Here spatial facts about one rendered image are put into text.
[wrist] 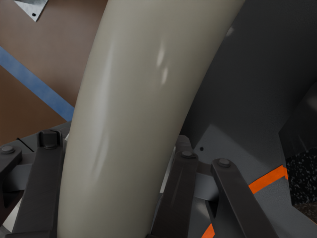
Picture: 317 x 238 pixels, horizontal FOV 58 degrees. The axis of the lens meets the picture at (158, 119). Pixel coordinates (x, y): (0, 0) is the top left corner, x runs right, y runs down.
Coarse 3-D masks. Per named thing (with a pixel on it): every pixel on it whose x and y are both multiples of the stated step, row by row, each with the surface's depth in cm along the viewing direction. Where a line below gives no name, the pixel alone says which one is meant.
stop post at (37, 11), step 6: (18, 0) 140; (24, 0) 143; (30, 0) 146; (36, 0) 148; (42, 0) 147; (48, 0) 147; (24, 6) 152; (30, 6) 150; (36, 6) 149; (42, 6) 148; (30, 12) 151; (36, 12) 150; (36, 18) 151
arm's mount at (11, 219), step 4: (20, 200) 66; (16, 208) 65; (12, 212) 65; (16, 212) 65; (8, 216) 66; (12, 216) 66; (16, 216) 65; (8, 220) 66; (12, 220) 66; (4, 224) 67; (8, 224) 67; (12, 224) 66; (8, 228) 67; (12, 228) 66
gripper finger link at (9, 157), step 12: (0, 156) 13; (12, 156) 13; (0, 168) 12; (12, 168) 13; (0, 180) 12; (0, 192) 12; (12, 192) 14; (0, 204) 12; (12, 204) 13; (0, 216) 12
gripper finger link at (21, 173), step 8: (64, 128) 18; (64, 136) 17; (64, 144) 16; (64, 152) 15; (24, 160) 14; (32, 160) 14; (16, 168) 14; (24, 168) 14; (8, 176) 14; (16, 176) 14; (24, 176) 14; (8, 184) 14; (16, 184) 14; (24, 184) 14
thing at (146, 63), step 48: (144, 0) 6; (192, 0) 6; (240, 0) 6; (96, 48) 7; (144, 48) 6; (192, 48) 6; (96, 96) 7; (144, 96) 6; (192, 96) 7; (96, 144) 7; (144, 144) 7; (96, 192) 7; (144, 192) 8
